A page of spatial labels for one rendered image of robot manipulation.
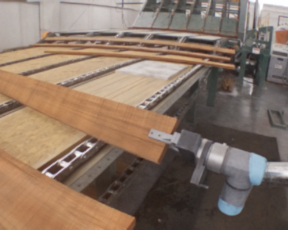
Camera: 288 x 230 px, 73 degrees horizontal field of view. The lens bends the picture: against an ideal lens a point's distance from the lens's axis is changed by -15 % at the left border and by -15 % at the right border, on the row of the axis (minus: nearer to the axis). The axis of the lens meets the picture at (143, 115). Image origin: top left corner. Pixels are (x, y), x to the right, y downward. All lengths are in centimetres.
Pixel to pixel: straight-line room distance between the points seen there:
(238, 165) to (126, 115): 38
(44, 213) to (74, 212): 6
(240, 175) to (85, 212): 37
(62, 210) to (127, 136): 32
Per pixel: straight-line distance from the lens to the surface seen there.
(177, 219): 161
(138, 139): 66
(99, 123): 76
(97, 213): 47
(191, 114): 294
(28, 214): 50
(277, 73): 672
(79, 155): 69
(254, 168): 56
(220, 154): 57
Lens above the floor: 122
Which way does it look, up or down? 23 degrees down
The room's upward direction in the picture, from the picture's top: 2 degrees clockwise
